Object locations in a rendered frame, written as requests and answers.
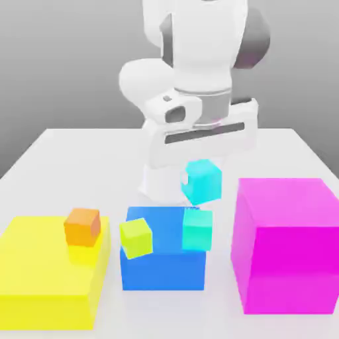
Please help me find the small orange cube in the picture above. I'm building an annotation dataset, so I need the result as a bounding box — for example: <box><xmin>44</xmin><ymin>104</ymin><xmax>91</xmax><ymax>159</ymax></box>
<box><xmin>63</xmin><ymin>207</ymin><xmax>102</xmax><ymax>248</ymax></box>

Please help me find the large blue box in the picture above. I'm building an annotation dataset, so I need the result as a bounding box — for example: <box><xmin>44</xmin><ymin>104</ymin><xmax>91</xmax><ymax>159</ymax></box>
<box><xmin>119</xmin><ymin>206</ymin><xmax>208</xmax><ymax>291</ymax></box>

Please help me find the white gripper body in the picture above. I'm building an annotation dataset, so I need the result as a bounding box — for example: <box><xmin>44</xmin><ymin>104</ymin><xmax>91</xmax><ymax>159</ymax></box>
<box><xmin>148</xmin><ymin>98</ymin><xmax>260</xmax><ymax>170</ymax></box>

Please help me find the small teal cube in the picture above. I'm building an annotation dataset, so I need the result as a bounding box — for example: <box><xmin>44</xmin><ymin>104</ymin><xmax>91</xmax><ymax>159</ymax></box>
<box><xmin>181</xmin><ymin>209</ymin><xmax>214</xmax><ymax>252</ymax></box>

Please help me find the small cyan cube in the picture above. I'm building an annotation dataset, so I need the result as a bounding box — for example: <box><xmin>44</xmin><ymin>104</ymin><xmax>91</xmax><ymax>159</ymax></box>
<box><xmin>180</xmin><ymin>158</ymin><xmax>222</xmax><ymax>207</ymax></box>

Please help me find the large magenta box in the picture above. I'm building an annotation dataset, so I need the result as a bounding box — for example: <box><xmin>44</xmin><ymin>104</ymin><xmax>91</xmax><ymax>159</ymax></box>
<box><xmin>230</xmin><ymin>177</ymin><xmax>339</xmax><ymax>316</ymax></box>

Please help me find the large yellow box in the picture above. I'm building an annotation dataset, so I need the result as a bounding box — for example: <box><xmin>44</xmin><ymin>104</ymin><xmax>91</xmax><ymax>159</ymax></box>
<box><xmin>0</xmin><ymin>215</ymin><xmax>111</xmax><ymax>332</ymax></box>

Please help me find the small yellow-green cube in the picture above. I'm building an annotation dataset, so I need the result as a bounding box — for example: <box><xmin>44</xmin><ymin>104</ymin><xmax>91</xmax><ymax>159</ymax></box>
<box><xmin>119</xmin><ymin>217</ymin><xmax>154</xmax><ymax>260</ymax></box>

